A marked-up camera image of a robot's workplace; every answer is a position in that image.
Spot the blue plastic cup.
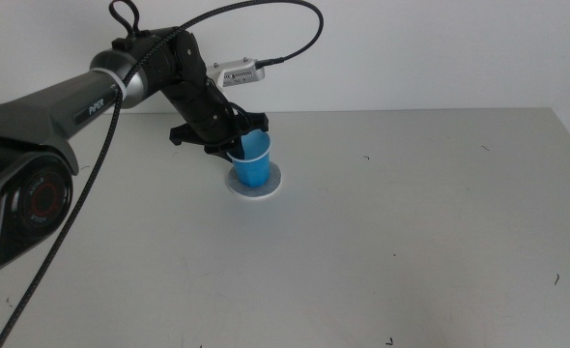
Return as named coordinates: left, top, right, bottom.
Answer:
left=225, top=129, right=272, bottom=189

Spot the grey round cup mat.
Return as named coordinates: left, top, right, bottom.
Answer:
left=224, top=160, right=283, bottom=199

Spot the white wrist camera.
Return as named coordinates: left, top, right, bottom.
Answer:
left=206, top=57, right=267, bottom=90

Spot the black cable loop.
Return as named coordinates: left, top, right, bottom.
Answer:
left=107, top=0, right=142, bottom=40

